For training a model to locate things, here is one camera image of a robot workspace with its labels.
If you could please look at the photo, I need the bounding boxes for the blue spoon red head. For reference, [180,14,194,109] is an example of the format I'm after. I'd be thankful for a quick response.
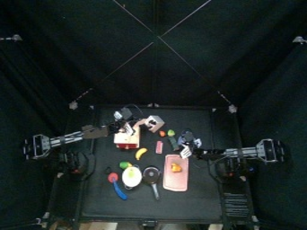
[106,172,129,201]

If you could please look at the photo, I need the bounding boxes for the cream saucepan dark handle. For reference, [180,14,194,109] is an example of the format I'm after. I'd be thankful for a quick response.
[141,165,162,201]

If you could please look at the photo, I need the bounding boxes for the white toy pot black handles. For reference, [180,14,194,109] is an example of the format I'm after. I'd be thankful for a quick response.
[120,164,144,190]

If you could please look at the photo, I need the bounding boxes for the pink toy cutting board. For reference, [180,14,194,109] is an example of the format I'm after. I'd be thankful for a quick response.
[161,154,190,193]

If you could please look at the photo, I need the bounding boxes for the black ribbed panel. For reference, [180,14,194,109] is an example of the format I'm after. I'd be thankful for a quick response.
[221,191,250,224]

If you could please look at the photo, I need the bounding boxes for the wooden box red drawer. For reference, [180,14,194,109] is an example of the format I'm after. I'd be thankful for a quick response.
[112,122,141,150]

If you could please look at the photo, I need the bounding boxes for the yellow toy banana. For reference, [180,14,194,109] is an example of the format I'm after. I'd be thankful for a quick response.
[134,147,148,161]

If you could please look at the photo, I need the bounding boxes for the green toy bell pepper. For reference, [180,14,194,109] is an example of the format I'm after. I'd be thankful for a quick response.
[118,161,133,171]

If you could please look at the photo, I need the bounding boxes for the dark green toy cucumber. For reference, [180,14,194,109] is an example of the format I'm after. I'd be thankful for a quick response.
[168,136,181,152]

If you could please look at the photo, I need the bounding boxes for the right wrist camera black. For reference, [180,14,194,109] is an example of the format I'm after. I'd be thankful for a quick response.
[182,130,194,144]

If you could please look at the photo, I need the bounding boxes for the thin diagonal frame cord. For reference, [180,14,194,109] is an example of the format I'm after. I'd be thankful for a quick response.
[110,0,233,110]
[70,0,213,106]

